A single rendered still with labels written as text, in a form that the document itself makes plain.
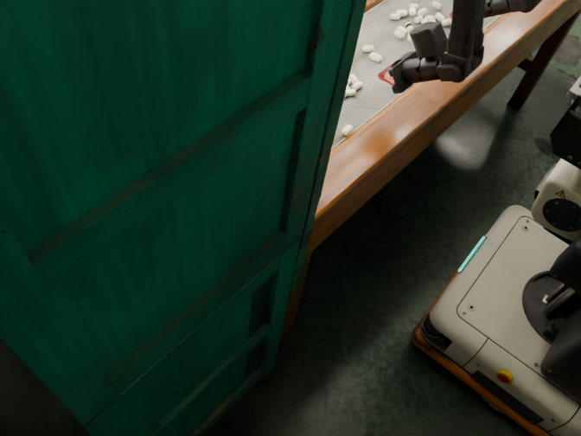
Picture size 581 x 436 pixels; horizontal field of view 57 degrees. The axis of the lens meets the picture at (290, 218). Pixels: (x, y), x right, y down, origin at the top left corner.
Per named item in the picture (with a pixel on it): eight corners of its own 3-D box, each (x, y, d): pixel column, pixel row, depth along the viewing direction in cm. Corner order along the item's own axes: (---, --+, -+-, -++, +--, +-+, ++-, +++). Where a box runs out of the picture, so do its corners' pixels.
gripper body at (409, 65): (386, 69, 128) (410, 66, 122) (411, 50, 133) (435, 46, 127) (395, 94, 131) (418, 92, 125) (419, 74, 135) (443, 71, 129)
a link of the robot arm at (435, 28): (460, 80, 115) (482, 60, 119) (442, 30, 110) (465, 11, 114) (417, 86, 125) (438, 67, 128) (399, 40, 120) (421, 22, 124)
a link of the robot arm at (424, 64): (445, 83, 121) (458, 70, 124) (435, 54, 118) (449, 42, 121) (421, 86, 127) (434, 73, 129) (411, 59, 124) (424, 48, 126)
